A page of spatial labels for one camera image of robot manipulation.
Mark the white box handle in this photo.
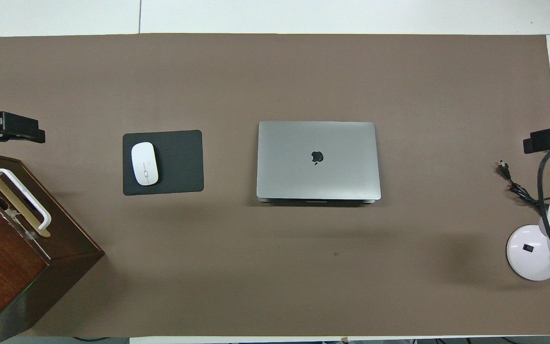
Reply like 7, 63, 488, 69
0, 168, 52, 231

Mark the black lamp power cable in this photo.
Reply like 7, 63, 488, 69
498, 161, 550, 214

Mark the silver grey laptop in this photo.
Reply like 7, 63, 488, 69
256, 120, 382, 205

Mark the white computer mouse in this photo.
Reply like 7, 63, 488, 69
131, 142, 159, 186

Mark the white desk lamp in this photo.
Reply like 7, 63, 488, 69
506, 197, 550, 281

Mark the black mouse pad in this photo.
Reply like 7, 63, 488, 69
122, 129, 204, 196

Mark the dark brown wooden box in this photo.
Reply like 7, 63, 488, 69
0, 149, 106, 344

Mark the brown table mat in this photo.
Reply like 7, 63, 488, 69
0, 33, 550, 338

